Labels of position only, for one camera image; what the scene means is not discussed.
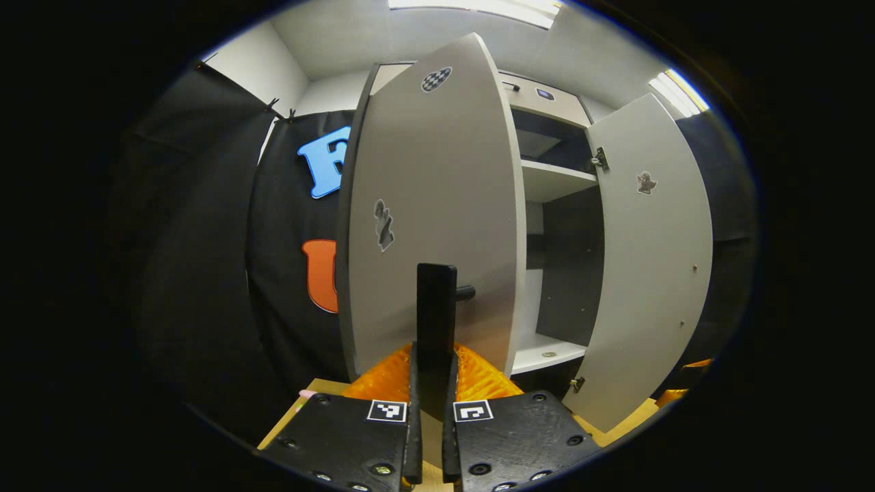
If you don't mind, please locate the grey cabinet top drawer front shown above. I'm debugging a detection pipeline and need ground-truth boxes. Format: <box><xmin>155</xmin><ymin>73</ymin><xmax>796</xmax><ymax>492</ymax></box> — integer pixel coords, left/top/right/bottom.
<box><xmin>499</xmin><ymin>71</ymin><xmax>593</xmax><ymax>128</ymax></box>

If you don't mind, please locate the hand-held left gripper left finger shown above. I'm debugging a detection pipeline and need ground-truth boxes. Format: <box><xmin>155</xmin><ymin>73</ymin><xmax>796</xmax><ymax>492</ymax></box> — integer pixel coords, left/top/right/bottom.
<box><xmin>258</xmin><ymin>342</ymin><xmax>424</xmax><ymax>492</ymax></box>

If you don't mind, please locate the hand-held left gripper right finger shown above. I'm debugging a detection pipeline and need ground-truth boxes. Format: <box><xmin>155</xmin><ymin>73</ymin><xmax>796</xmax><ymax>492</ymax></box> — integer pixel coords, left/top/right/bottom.
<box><xmin>441</xmin><ymin>344</ymin><xmax>602</xmax><ymax>492</ymax></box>

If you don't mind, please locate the grey cabinet door checkered sticker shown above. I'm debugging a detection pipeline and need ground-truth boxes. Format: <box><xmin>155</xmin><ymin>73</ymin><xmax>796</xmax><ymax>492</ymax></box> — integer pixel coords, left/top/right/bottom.
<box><xmin>334</xmin><ymin>31</ymin><xmax>528</xmax><ymax>424</ymax></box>

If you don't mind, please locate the long ceiling light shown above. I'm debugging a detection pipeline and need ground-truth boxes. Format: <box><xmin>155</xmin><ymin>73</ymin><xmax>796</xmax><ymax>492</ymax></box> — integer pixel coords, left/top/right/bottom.
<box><xmin>388</xmin><ymin>0</ymin><xmax>563</xmax><ymax>30</ymax></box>
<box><xmin>648</xmin><ymin>68</ymin><xmax>711</xmax><ymax>120</ymax></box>

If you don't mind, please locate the grey cabinet door cube sticker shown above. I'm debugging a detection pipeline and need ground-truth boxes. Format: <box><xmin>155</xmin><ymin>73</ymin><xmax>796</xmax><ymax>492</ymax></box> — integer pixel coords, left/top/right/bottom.
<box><xmin>562</xmin><ymin>93</ymin><xmax>714</xmax><ymax>433</ymax></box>

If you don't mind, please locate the grey double-door shoe cabinet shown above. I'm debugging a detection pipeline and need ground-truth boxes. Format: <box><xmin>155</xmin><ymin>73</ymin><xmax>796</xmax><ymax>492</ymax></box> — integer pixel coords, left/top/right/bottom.
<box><xmin>369</xmin><ymin>61</ymin><xmax>607</xmax><ymax>398</ymax></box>

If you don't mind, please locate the black backdrop cloth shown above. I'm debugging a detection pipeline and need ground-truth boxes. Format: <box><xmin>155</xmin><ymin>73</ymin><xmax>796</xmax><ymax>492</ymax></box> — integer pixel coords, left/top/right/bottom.
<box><xmin>675</xmin><ymin>111</ymin><xmax>757</xmax><ymax>385</ymax></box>
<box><xmin>108</xmin><ymin>63</ymin><xmax>358</xmax><ymax>446</ymax></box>

